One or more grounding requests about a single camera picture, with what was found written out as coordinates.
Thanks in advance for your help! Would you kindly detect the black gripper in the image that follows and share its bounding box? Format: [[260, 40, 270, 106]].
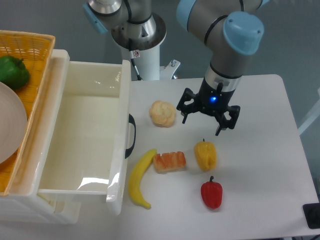
[[176, 78, 241, 136]]

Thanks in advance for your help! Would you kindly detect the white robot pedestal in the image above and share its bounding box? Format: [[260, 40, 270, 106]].
[[134, 44, 181, 81]]

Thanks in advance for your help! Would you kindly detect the white plate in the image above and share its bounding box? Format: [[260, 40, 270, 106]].
[[0, 83, 27, 163]]

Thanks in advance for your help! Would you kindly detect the green bell pepper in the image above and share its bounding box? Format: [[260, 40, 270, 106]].
[[0, 55, 30, 90]]

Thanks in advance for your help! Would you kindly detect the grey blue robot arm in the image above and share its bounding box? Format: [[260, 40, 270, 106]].
[[83, 0, 265, 131]]

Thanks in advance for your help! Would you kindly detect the orange woven basket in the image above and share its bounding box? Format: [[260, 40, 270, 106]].
[[0, 29, 56, 197]]

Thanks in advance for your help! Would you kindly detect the yellow banana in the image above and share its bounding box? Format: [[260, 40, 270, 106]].
[[128, 148, 157, 210]]

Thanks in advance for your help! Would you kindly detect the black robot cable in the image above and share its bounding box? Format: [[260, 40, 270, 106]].
[[128, 38, 144, 82]]

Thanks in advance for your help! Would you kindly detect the round swirl bread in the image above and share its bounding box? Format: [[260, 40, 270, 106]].
[[149, 100, 176, 128]]

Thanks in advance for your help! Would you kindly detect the black drawer handle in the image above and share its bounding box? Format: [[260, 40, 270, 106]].
[[125, 114, 137, 159]]

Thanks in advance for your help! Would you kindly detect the square toasted bread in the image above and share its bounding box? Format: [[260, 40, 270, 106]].
[[153, 151, 186, 173]]

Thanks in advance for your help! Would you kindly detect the white drawer cabinet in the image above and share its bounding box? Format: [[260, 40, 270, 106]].
[[0, 49, 81, 224]]

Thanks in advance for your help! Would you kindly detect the white open drawer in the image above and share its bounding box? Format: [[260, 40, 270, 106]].
[[38, 60, 135, 215]]

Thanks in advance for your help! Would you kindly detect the red bell pepper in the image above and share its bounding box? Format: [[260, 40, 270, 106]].
[[200, 175, 223, 209]]

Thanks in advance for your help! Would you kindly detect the yellow bell pepper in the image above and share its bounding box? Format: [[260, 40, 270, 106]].
[[193, 138, 217, 171]]

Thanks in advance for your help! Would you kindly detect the black device at edge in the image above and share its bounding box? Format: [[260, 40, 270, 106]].
[[302, 202, 320, 229]]

